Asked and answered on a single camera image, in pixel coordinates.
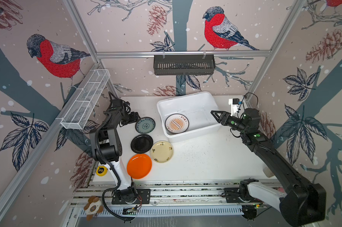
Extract yellow tape measure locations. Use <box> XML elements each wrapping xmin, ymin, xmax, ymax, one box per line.
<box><xmin>96</xmin><ymin>166</ymin><xmax>108</xmax><ymax>177</ymax></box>

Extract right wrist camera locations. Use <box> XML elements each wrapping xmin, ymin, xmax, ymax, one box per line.
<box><xmin>228</xmin><ymin>98</ymin><xmax>241</xmax><ymax>116</ymax></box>

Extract black corrugated cable conduit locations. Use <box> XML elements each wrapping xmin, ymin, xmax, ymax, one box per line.
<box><xmin>94</xmin><ymin>130</ymin><xmax>132</xmax><ymax>222</ymax></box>

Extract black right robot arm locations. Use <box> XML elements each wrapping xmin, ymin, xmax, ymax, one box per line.
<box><xmin>211</xmin><ymin>108</ymin><xmax>326</xmax><ymax>227</ymax></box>

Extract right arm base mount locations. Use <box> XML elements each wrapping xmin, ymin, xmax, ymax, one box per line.
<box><xmin>221</xmin><ymin>187</ymin><xmax>263</xmax><ymax>204</ymax></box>

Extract small glass jar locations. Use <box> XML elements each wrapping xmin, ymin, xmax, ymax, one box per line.
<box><xmin>263</xmin><ymin>167</ymin><xmax>275</xmax><ymax>178</ymax></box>

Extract white sunburst plate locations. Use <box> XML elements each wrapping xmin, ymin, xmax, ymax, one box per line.
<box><xmin>166</xmin><ymin>129</ymin><xmax>183</xmax><ymax>135</ymax></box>
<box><xmin>165</xmin><ymin>113</ymin><xmax>190</xmax><ymax>132</ymax></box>

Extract black hanging wire basket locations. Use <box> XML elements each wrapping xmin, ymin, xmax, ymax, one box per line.
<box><xmin>154</xmin><ymin>54</ymin><xmax>216</xmax><ymax>76</ymax></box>

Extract aluminium horizontal rail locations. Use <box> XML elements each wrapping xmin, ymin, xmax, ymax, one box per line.
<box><xmin>96</xmin><ymin>50</ymin><xmax>272</xmax><ymax>59</ymax></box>

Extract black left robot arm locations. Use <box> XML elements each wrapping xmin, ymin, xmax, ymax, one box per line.
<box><xmin>90</xmin><ymin>99</ymin><xmax>140</xmax><ymax>203</ymax></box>

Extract white wire mesh shelf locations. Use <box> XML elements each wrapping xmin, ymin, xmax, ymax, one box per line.
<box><xmin>61</xmin><ymin>69</ymin><xmax>110</xmax><ymax>130</ymax></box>

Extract teal patterned plate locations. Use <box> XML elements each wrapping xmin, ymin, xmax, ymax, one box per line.
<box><xmin>135</xmin><ymin>117</ymin><xmax>156</xmax><ymax>134</ymax></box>

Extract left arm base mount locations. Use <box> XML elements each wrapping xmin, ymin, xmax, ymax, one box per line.
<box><xmin>111</xmin><ymin>188</ymin><xmax>151</xmax><ymax>205</ymax></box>

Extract orange plate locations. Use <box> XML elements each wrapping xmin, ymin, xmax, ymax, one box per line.
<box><xmin>126</xmin><ymin>154</ymin><xmax>152</xmax><ymax>179</ymax></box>

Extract black plate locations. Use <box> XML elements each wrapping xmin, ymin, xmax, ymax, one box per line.
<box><xmin>130</xmin><ymin>134</ymin><xmax>154</xmax><ymax>154</ymax></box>

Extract white plastic bin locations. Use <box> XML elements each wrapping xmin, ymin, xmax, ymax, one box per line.
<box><xmin>157</xmin><ymin>92</ymin><xmax>221</xmax><ymax>143</ymax></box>

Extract cream yellow plate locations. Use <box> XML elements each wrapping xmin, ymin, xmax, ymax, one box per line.
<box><xmin>150</xmin><ymin>141</ymin><xmax>174</xmax><ymax>163</ymax></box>

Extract brown white plush toy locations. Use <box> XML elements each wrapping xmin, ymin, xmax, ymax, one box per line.
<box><xmin>84</xmin><ymin>196</ymin><xmax>104</xmax><ymax>221</ymax></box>

